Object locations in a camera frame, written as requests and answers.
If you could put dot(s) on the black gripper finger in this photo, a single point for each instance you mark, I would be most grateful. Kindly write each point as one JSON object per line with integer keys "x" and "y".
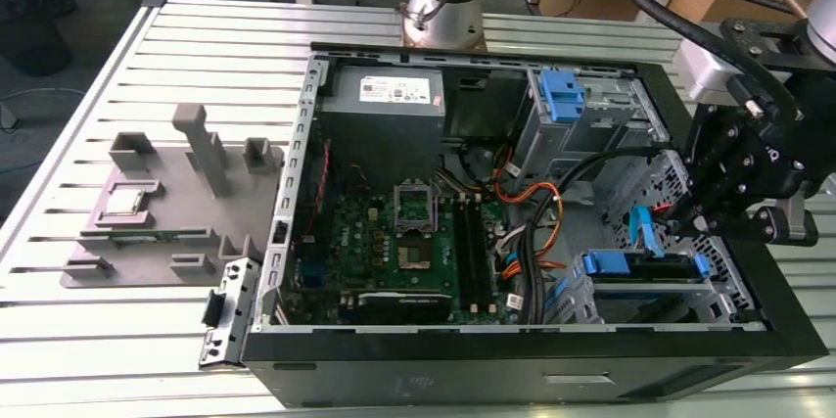
{"x": 719, "y": 149}
{"x": 751, "y": 224}

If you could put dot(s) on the blue plastic drive latch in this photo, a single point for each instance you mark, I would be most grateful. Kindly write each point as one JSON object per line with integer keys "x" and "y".
{"x": 561, "y": 95}

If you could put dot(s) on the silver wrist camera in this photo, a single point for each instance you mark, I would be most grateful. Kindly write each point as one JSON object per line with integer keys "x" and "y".
{"x": 705, "y": 75}

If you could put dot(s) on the black PC case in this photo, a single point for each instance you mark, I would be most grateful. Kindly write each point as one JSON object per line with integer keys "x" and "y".
{"x": 457, "y": 374}

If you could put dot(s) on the metal slot bracket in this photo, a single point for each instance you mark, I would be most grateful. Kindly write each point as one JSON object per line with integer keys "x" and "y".
{"x": 235, "y": 300}

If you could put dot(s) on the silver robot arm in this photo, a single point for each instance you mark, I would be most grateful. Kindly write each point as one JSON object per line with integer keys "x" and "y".
{"x": 444, "y": 7}

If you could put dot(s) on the green motherboard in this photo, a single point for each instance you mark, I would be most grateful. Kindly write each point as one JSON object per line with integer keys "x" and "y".
{"x": 451, "y": 261}

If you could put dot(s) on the black case fan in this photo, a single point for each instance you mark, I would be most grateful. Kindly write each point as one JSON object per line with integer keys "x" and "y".
{"x": 313, "y": 163}

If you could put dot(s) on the black RAM slot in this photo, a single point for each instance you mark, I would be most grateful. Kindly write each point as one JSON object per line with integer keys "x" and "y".
{"x": 468, "y": 251}
{"x": 485, "y": 251}

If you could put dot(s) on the silver optical drive cage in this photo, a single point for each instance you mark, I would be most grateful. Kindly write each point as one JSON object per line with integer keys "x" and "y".
{"x": 564, "y": 141}

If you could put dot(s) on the black graphics card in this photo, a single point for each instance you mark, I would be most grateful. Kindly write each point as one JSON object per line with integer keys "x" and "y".
{"x": 401, "y": 305}

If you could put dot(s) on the grey parts rack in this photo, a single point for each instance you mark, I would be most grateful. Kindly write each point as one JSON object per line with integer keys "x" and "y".
{"x": 176, "y": 222}

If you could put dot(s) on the silver disk bay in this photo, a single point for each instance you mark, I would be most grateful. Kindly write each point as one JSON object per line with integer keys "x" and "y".
{"x": 653, "y": 285}

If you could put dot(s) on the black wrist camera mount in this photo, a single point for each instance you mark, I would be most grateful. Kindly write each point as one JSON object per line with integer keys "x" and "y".
{"x": 744, "y": 31}

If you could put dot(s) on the silver CPU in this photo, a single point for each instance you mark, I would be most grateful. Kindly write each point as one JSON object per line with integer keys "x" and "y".
{"x": 124, "y": 202}

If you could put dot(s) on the wooden cabinet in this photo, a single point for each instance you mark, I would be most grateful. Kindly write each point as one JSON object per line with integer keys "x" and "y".
{"x": 744, "y": 2}

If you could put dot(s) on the green RAM stick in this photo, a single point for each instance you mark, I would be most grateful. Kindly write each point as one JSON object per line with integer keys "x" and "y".
{"x": 144, "y": 237}

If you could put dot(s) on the grey power supply unit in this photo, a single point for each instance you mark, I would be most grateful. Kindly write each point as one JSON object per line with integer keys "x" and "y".
{"x": 385, "y": 139}

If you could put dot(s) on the hard disk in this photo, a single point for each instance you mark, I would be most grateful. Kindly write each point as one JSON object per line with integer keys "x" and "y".
{"x": 607, "y": 264}

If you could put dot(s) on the CPU socket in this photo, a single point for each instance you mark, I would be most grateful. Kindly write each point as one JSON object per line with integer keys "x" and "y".
{"x": 417, "y": 254}

